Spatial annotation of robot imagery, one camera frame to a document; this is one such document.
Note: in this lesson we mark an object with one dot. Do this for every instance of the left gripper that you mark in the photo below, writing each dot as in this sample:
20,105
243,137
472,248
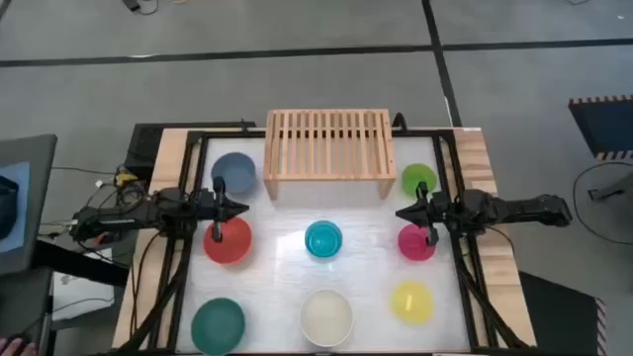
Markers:
217,210

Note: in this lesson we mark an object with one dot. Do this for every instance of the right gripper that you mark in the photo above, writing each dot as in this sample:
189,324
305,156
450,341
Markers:
442,212

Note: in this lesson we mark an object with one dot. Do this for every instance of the small pink bowl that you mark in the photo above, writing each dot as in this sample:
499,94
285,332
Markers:
413,244

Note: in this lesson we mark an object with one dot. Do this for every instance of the large red bowl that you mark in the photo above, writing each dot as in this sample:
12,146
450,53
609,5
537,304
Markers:
235,247

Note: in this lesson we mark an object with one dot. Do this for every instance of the large blue bowl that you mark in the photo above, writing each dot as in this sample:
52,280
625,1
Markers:
240,170

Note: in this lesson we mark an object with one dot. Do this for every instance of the small light green bowl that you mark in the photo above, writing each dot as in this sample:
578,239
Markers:
418,173

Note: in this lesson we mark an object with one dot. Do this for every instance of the small yellow bowl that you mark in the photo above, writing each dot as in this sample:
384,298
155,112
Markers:
413,304

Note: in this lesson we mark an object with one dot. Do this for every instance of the small cyan bowl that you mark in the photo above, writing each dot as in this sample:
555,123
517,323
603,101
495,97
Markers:
324,240

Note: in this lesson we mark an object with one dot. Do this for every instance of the large dark green bowl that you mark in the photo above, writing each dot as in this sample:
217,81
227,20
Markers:
217,326

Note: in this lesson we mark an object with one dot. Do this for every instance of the large white bowl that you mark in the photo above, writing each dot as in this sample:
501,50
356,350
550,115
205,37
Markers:
326,319

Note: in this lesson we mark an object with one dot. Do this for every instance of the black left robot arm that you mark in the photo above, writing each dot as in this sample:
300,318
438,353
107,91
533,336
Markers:
123,220

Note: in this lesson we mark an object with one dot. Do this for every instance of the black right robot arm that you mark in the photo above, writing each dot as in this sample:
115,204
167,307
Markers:
524,210

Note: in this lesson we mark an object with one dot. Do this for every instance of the wooden slatted shelf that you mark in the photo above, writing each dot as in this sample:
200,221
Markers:
329,175

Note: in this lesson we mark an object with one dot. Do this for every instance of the white glossy work sheet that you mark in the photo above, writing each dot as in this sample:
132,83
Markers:
277,277

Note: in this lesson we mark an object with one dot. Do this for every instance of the black electronics box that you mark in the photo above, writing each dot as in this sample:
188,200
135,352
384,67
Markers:
143,148

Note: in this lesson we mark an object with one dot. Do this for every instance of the black beam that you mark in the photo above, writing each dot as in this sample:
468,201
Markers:
79,262

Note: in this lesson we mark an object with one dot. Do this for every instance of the black floor mat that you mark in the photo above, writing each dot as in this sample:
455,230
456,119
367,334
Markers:
559,321

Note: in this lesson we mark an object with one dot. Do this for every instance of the white paper sheet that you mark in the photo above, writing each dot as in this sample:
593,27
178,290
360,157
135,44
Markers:
79,296

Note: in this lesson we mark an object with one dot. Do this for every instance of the grey stand foot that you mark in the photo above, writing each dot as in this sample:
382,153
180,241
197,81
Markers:
610,190

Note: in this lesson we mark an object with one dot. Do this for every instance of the grey side desk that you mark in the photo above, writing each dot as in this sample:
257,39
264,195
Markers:
39,207

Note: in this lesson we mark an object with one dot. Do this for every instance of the dark blue striped-edge mat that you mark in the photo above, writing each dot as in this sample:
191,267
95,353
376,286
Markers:
608,126

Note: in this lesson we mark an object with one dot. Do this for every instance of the blue pad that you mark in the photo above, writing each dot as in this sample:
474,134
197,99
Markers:
22,212

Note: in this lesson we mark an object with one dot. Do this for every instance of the black round object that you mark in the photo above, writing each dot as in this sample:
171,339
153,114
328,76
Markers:
7,207

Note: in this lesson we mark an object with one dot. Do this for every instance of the person's hand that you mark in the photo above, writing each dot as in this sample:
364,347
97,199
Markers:
17,347

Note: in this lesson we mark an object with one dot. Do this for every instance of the black aluminium table frame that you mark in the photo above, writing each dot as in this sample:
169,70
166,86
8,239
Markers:
227,134

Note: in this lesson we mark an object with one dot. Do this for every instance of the black bracket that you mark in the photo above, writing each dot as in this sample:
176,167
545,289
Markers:
399,121

